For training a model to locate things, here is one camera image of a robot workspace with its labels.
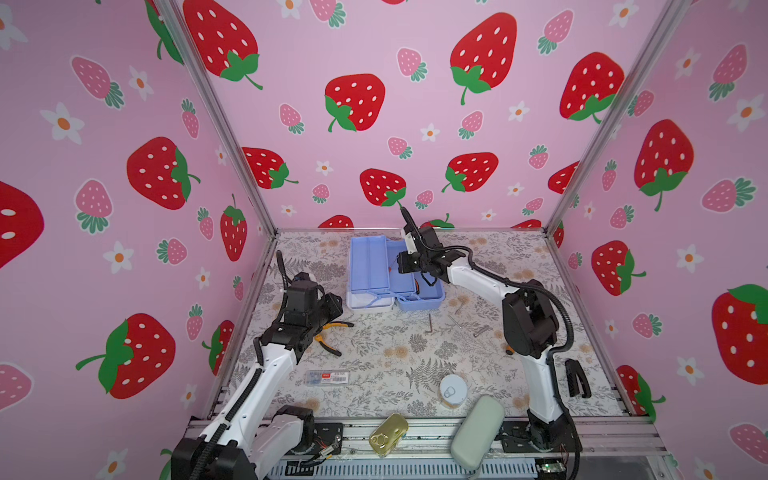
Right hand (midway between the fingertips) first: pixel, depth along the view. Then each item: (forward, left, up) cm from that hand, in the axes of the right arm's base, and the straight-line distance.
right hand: (396, 258), depth 96 cm
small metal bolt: (-17, -28, -14) cm, 35 cm away
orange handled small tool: (-7, -8, -4) cm, 11 cm away
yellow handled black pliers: (-20, +19, -12) cm, 30 cm away
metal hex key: (-17, -13, -13) cm, 25 cm away
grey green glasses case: (-45, -26, -12) cm, 53 cm away
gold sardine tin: (-49, -4, -9) cm, 50 cm away
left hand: (-19, +14, +4) cm, 24 cm away
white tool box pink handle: (-9, +5, -2) cm, 11 cm away
